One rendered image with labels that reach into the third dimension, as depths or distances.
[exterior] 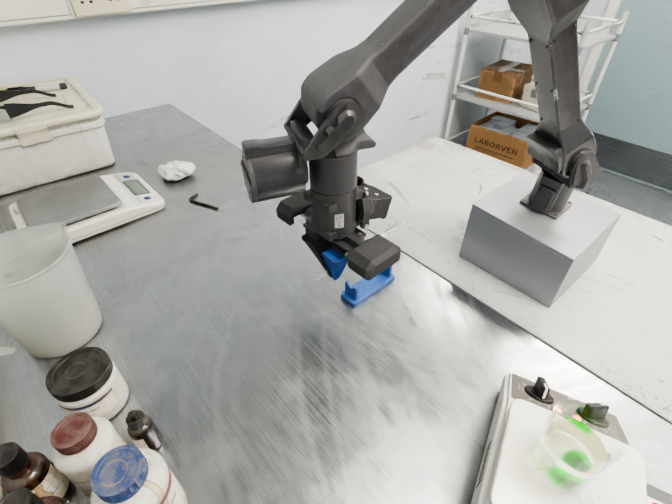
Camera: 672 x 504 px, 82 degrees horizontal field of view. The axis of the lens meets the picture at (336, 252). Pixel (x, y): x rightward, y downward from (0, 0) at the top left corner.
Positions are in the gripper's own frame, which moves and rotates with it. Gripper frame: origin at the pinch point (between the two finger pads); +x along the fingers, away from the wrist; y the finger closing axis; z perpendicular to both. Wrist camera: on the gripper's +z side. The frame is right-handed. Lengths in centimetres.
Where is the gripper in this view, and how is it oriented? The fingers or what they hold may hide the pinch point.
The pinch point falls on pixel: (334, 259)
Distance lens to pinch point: 54.8
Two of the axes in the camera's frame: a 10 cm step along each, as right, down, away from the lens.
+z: 7.4, -4.4, 5.1
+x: 0.1, 7.7, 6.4
